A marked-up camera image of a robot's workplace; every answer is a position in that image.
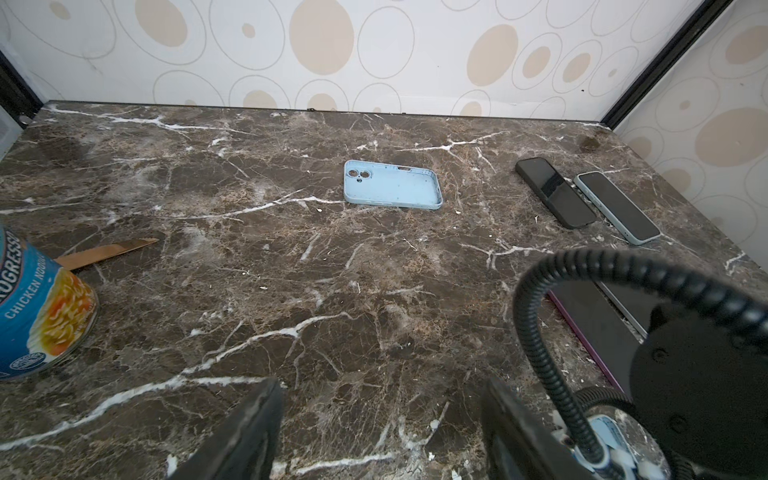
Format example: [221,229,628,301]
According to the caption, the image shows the black frame post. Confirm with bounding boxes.
[600,0,733,130]
[0,52,44,128]

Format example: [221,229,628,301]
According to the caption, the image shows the black phone case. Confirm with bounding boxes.
[514,156,599,230]

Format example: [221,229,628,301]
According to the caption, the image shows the blue tin can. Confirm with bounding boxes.
[1,226,99,381]

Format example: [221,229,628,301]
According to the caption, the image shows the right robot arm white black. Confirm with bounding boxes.
[513,249,767,479]

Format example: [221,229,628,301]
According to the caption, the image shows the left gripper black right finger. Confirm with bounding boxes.
[481,378,579,480]

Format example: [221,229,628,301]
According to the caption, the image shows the wooden stick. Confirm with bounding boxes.
[55,238,158,271]

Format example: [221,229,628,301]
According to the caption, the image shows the black phone front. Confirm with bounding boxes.
[518,158,595,227]

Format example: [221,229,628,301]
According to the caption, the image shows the right black frame post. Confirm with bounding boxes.
[600,0,733,130]

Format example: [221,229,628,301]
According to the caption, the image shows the left black frame post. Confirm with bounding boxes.
[0,52,44,128]

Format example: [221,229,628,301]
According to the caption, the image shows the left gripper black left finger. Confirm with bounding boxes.
[170,378,283,479]

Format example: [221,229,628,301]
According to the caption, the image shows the light blue case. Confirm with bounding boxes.
[572,170,663,247]
[588,414,667,480]
[343,160,443,210]

